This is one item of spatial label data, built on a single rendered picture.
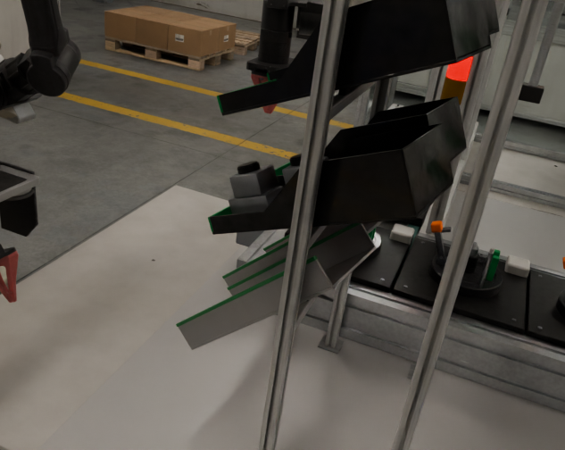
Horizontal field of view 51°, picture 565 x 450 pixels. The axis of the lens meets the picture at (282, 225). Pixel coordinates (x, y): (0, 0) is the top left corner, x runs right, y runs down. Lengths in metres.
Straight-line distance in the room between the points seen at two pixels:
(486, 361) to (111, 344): 0.66
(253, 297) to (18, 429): 0.41
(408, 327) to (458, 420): 0.18
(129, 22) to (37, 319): 5.86
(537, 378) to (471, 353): 0.12
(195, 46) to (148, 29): 0.58
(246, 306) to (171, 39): 5.92
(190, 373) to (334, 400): 0.25
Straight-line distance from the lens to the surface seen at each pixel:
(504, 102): 0.58
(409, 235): 1.31
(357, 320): 1.15
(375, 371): 1.12
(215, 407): 1.00
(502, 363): 1.14
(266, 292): 0.76
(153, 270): 1.31
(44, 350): 1.12
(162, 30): 6.67
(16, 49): 5.46
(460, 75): 1.29
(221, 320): 0.83
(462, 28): 0.62
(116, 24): 7.00
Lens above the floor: 1.57
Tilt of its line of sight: 27 degrees down
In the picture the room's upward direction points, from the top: 8 degrees clockwise
